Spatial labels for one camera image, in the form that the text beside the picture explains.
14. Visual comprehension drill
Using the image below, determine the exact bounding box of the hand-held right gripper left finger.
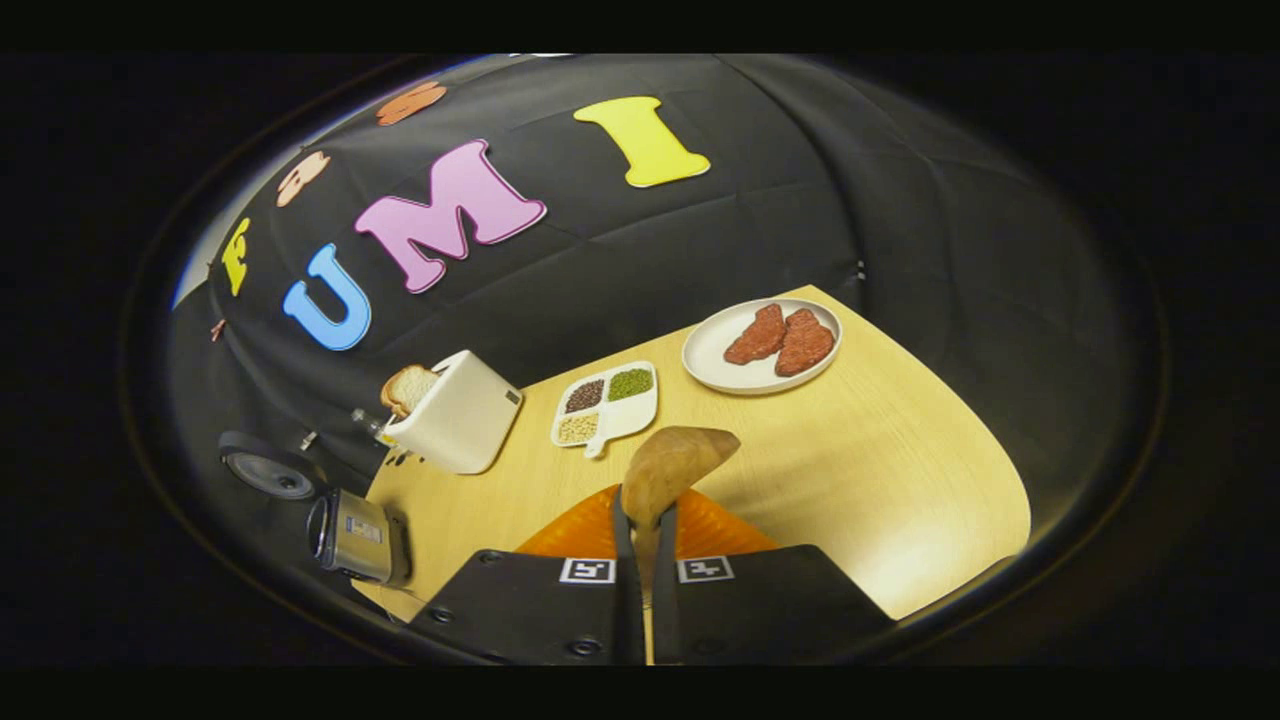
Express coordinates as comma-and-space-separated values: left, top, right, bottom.
410, 485, 643, 666

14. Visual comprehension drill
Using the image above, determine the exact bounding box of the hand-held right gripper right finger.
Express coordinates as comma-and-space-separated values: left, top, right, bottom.
650, 488, 896, 666

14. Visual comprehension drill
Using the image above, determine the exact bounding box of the wooden spoon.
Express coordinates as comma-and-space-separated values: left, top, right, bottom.
620, 426, 742, 664

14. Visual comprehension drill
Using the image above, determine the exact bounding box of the dark grey rice cooker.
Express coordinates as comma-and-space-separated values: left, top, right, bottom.
218, 430, 413, 589

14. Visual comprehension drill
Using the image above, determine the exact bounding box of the white divided dish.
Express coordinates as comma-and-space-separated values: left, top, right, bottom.
550, 361, 659, 459

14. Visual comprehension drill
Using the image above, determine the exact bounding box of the round white plate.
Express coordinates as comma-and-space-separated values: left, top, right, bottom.
682, 298, 843, 396

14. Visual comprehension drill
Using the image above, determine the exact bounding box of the white toaster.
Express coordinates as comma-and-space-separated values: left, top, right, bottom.
383, 350, 524, 475

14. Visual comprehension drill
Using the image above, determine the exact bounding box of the red meat piece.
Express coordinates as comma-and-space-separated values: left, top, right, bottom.
775, 308, 837, 378
723, 304, 788, 366

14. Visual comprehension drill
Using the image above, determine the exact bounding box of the toasted bread slice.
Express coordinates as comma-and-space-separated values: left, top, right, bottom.
380, 365, 442, 419

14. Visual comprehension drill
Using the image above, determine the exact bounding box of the black backdrop cloth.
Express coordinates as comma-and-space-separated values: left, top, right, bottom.
165, 55, 1151, 601

